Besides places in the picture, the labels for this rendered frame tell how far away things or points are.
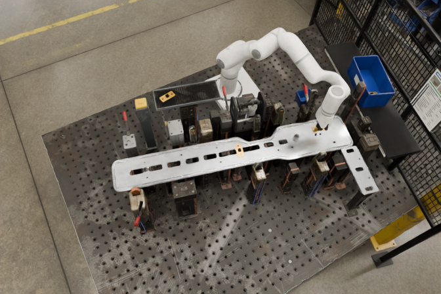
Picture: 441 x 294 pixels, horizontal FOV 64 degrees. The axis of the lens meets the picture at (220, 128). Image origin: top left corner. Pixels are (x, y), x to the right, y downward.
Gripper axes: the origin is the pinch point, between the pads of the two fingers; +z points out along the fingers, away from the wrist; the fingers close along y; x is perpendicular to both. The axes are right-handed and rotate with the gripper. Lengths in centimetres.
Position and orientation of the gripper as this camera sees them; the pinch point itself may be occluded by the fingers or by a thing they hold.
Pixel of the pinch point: (319, 126)
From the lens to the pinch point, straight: 208.6
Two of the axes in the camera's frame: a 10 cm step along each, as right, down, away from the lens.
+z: -0.3, 5.4, 8.4
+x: 9.7, -1.9, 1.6
